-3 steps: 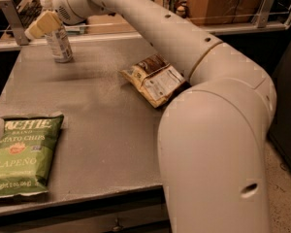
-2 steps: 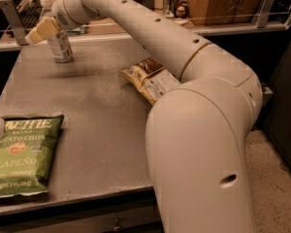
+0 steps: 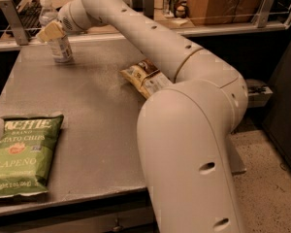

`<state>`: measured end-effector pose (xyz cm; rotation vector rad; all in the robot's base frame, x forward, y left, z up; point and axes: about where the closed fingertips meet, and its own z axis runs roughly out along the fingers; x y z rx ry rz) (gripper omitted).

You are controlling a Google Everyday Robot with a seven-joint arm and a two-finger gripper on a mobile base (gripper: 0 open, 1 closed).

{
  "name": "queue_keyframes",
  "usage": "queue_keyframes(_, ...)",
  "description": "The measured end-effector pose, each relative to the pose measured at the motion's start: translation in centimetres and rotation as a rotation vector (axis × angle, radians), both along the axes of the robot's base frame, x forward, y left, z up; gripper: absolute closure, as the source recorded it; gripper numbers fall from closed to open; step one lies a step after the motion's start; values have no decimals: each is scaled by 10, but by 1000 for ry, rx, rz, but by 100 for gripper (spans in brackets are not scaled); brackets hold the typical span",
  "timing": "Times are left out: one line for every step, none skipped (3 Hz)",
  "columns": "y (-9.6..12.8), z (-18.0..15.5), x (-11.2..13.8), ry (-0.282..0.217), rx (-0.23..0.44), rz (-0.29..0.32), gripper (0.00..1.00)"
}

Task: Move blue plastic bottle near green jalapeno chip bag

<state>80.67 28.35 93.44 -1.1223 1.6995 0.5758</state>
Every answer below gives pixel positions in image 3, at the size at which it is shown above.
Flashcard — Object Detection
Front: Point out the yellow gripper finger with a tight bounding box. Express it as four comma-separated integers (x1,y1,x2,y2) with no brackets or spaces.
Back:
37,20,65,43

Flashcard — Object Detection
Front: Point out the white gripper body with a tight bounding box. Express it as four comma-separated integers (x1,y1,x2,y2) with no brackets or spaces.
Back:
58,0,101,33

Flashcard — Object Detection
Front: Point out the clear plastic water bottle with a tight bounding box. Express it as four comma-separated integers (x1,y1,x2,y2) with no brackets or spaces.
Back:
39,0,72,63

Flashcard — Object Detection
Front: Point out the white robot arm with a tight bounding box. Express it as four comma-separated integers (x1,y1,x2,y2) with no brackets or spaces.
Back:
40,0,248,233

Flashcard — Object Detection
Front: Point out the brown chip bag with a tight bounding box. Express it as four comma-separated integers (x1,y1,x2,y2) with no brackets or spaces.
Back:
120,59,172,99

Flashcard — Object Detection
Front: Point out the green jalapeno chip bag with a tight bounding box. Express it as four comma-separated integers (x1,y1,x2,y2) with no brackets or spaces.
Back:
0,114,64,199

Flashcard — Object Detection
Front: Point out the black keyboard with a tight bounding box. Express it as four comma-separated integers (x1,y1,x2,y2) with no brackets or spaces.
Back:
16,0,42,37

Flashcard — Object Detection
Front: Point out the metal can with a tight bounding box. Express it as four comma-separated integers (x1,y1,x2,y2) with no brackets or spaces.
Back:
163,0,179,17

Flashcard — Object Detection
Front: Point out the small round jar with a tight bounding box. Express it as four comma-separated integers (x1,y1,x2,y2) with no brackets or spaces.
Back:
174,5,187,18

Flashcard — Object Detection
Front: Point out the cardboard box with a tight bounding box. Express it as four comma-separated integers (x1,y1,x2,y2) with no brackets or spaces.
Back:
187,0,262,25

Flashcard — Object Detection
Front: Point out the left metal rail bracket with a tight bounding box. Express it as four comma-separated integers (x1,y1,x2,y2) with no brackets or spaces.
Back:
0,0,29,46

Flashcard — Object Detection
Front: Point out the metal rail bracket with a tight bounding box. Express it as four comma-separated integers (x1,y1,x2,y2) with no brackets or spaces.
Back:
254,0,275,28
0,0,29,46
143,0,154,18

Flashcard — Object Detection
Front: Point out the middle metal rail bracket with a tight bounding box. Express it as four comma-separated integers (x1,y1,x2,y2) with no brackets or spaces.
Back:
143,0,154,18

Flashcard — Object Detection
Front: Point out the right metal rail bracket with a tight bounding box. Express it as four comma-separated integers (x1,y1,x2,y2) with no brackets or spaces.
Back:
254,0,275,28

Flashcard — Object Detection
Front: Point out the grey drawer with handle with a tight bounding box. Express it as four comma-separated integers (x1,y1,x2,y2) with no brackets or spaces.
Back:
0,191,160,233

